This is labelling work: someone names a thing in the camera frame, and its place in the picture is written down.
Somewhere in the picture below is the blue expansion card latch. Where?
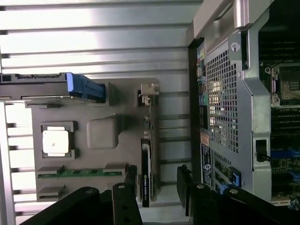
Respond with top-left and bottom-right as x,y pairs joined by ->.
230,167 -> 242,188

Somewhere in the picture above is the grey plastic parts rack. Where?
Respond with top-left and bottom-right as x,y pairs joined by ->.
25,78 -> 163,205

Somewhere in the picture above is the green RAM stick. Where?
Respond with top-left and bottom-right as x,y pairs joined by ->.
38,166 -> 125,179

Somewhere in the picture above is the silver CPU chip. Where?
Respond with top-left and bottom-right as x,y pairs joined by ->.
41,126 -> 71,158

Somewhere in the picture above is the open black PC case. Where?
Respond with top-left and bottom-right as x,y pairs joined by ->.
187,0 -> 300,207

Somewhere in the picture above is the hard disk with blue caddy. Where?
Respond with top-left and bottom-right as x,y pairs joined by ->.
0,72 -> 106,104

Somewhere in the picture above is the CPU socket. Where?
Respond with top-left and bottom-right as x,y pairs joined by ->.
264,62 -> 300,109

